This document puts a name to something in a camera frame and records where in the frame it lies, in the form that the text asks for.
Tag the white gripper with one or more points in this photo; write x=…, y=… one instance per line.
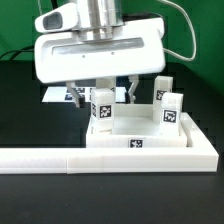
x=89, y=39

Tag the white square tabletop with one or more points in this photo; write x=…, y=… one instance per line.
x=134, y=128

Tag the white sheet with AprilTags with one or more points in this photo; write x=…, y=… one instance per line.
x=61, y=94

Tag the white L-shaped obstacle fence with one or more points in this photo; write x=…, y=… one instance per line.
x=199, y=156

